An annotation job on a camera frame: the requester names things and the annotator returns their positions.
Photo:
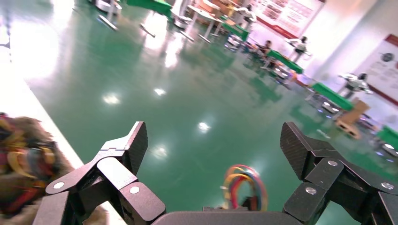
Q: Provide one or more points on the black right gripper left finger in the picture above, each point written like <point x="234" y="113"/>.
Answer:
<point x="121" y="177"/>

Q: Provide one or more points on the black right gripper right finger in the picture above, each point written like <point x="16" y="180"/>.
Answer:
<point x="320" y="177"/>

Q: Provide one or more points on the green cloth table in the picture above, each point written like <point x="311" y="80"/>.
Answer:
<point x="388" y="136"/>
<point x="286" y="61"/>
<point x="332" y="95"/>
<point x="236" y="31"/>

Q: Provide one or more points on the white humanoid robot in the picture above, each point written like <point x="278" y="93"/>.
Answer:
<point x="300" y="46"/>
<point x="356" y="84"/>

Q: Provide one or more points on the seated person dark clothes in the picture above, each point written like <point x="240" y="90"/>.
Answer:
<point x="266" y="48"/>

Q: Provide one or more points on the person in white shirt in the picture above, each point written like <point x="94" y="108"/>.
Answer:
<point x="248" y="12"/>

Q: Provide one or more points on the white leg table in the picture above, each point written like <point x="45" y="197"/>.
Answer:
<point x="203" y="14"/>

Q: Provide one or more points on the red white wall board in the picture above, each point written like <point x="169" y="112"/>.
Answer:
<point x="384" y="68"/>
<point x="289" y="14"/>

